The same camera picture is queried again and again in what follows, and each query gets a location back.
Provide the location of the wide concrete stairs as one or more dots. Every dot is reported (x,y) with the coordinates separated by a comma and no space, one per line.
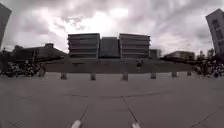
(100,66)

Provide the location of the row of concrete bollards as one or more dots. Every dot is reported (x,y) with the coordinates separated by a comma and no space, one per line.
(93,76)

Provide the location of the person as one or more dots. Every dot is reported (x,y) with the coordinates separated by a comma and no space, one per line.
(138,65)

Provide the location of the grey paved plaza ground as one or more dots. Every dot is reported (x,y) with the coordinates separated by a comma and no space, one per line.
(110,91)

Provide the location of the grey building with horizontal bands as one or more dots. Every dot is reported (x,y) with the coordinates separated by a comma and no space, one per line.
(83,45)

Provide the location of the robot's own part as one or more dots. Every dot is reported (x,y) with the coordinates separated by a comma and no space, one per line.
(76,124)
(135,125)

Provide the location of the low dark building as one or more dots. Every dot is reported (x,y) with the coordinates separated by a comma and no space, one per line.
(40,53)

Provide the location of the row of parked bicycles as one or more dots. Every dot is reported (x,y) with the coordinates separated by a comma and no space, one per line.
(20,69)
(210,70)

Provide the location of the tall grey building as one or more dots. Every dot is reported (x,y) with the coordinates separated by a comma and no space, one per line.
(216,30)

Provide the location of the large grey building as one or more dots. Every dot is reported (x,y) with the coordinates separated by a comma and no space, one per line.
(3,20)

